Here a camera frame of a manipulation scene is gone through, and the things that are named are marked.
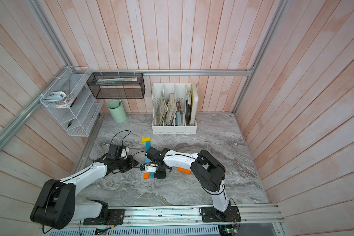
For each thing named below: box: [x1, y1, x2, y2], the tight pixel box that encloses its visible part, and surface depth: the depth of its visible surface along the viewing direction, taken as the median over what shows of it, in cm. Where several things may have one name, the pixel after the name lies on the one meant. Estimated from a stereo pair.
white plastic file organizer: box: [151, 82, 198, 135], surface depth 107 cm
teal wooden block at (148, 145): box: [145, 140, 151, 152], surface depth 103 cm
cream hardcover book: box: [190, 83, 199, 125], surface depth 100 cm
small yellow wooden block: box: [141, 136, 151, 144], surface depth 106 cm
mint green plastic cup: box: [107, 99, 128, 124], surface depth 112 cm
